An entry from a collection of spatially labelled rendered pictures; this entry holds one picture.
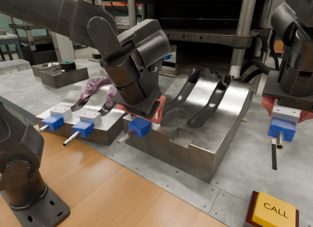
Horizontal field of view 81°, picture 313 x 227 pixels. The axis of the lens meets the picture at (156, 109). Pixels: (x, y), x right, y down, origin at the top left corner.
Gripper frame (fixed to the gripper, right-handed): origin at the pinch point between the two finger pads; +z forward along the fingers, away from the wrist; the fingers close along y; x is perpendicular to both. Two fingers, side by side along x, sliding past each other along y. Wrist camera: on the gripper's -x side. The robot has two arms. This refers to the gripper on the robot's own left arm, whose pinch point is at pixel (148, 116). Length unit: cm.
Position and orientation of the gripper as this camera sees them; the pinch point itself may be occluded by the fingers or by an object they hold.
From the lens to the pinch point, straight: 47.9
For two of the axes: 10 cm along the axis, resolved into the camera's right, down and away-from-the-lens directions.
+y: -8.2, -2.7, 5.0
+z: 2.8, 5.7, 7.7
